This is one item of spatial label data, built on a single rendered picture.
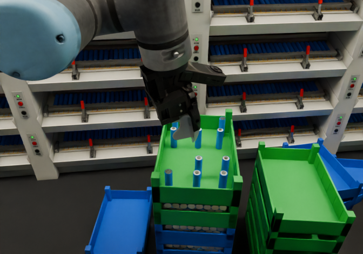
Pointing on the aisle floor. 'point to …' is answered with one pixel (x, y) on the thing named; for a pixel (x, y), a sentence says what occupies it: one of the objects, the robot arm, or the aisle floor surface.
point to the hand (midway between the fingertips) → (192, 131)
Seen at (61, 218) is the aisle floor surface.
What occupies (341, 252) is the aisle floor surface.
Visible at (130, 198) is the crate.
